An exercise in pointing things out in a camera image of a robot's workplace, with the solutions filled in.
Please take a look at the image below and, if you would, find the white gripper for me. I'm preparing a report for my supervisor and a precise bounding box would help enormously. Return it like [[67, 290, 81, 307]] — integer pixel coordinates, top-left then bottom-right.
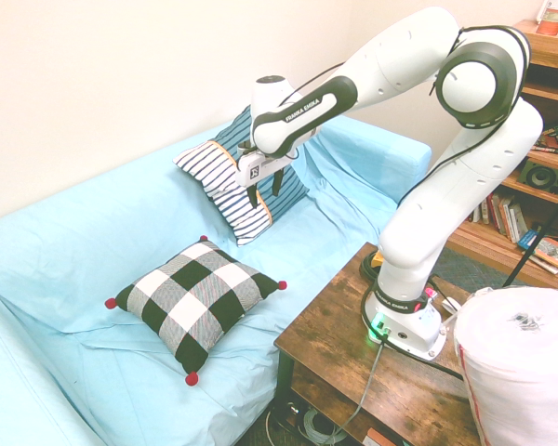
[[234, 151, 293, 208]]

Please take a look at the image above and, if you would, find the black white checkered pillow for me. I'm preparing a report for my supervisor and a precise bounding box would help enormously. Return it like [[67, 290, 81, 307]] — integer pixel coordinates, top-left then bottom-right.
[[104, 235, 288, 387]]

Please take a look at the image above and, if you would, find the blue white striped pillow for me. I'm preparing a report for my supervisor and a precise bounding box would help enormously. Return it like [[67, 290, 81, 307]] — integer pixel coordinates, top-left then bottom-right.
[[172, 105, 311, 247]]

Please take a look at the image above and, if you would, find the rustic wooden table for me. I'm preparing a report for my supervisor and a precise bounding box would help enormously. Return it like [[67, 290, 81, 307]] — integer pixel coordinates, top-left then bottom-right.
[[272, 241, 508, 446]]

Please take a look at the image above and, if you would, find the light blue covered sofa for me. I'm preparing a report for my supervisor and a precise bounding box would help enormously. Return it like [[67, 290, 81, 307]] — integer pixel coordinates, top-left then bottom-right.
[[0, 114, 432, 446]]

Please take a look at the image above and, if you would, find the dark woven rug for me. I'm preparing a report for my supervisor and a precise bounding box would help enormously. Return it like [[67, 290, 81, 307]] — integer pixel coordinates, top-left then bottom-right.
[[430, 245, 526, 295]]

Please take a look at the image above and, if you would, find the red upright book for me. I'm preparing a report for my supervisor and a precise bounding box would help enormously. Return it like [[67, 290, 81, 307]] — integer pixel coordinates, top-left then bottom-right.
[[485, 193, 501, 230]]

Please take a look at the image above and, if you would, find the blue book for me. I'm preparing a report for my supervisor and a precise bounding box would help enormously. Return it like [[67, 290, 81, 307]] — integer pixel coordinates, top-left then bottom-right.
[[515, 227, 544, 251]]

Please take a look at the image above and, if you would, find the green box speaker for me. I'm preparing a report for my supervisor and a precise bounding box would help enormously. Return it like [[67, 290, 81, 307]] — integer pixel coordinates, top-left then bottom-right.
[[515, 157, 558, 199]]

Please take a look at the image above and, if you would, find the orange box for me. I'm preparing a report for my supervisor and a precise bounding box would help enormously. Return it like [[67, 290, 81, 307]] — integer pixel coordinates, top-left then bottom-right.
[[364, 426, 390, 446]]

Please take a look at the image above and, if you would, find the picture cover book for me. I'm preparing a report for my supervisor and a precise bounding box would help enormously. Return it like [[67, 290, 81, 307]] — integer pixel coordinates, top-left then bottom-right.
[[532, 235, 558, 269]]

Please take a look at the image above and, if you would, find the large white wrapped roll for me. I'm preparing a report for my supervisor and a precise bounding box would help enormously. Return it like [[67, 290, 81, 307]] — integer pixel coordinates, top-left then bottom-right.
[[453, 286, 558, 446]]

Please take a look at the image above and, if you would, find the wooden bookshelf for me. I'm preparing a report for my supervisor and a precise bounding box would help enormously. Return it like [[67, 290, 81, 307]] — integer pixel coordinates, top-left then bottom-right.
[[445, 18, 558, 287]]

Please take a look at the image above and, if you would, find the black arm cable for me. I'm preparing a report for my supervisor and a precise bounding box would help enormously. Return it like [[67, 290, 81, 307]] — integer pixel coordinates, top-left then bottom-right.
[[278, 25, 531, 196]]

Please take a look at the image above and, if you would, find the white plug cable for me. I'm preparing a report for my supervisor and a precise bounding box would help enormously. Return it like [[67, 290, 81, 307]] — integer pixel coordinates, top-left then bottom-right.
[[439, 296, 462, 329]]

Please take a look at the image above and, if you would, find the coiled grey cable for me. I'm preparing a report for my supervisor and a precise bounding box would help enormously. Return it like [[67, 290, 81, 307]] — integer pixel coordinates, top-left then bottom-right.
[[300, 406, 343, 443]]

